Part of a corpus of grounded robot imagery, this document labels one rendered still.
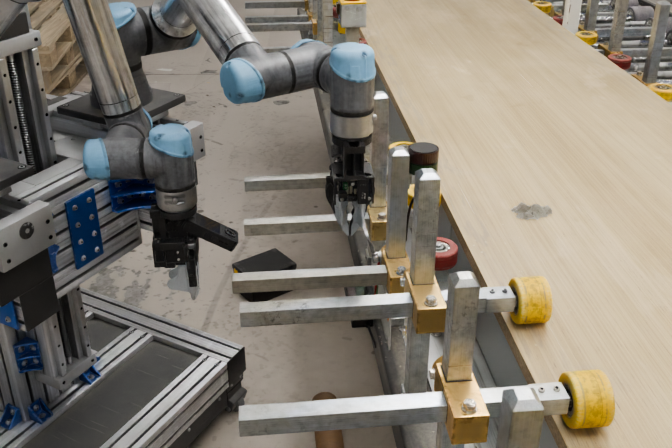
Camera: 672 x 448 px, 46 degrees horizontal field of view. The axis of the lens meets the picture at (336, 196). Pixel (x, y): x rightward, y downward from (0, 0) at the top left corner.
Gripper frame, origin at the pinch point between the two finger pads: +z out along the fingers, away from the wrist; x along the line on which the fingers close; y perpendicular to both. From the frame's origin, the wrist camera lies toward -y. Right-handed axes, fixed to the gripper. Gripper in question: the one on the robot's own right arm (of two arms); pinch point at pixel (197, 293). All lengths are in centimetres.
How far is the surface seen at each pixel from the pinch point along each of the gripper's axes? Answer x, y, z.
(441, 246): 0.1, -49.2, -8.1
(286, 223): -23.7, -19.0, -1.9
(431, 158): -1, -46, -27
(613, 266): 10, -81, -8
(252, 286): 1.3, -11.1, -1.8
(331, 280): 1.3, -26.9, -2.2
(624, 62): -116, -139, -8
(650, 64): -115, -148, -7
